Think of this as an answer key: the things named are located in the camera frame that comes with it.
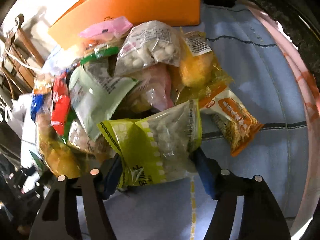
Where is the green seed snack packet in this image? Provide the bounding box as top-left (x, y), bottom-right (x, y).
top-left (97, 99), bottom-right (202, 188)

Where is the blue cookie packet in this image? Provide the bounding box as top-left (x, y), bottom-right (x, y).
top-left (30, 94), bottom-right (45, 122)

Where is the pale green snack packet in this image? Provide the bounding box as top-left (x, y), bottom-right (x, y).
top-left (69, 60), bottom-right (138, 141)

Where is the orange noodle snack packet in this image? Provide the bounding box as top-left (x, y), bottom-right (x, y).
top-left (199, 86), bottom-right (263, 157)

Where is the pink patterned mat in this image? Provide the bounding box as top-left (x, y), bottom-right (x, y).
top-left (238, 0), bottom-right (319, 239)

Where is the red snack packet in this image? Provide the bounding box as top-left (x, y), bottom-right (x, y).
top-left (50, 72), bottom-right (71, 136)

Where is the yellow clear snack packet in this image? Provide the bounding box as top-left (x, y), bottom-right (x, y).
top-left (168, 30), bottom-right (233, 105)

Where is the carved brown wooden chair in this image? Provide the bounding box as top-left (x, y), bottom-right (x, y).
top-left (1, 14), bottom-right (44, 99)

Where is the blue checked tablecloth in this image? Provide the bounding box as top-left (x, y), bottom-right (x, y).
top-left (75, 3), bottom-right (311, 240)

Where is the white candy clear bag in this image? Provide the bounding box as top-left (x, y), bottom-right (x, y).
top-left (114, 20), bottom-right (181, 76)

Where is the pink snack packet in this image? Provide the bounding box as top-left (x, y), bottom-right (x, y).
top-left (78, 16), bottom-right (133, 40)

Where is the orange cardboard box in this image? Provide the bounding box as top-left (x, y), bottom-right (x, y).
top-left (48, 0), bottom-right (200, 49)

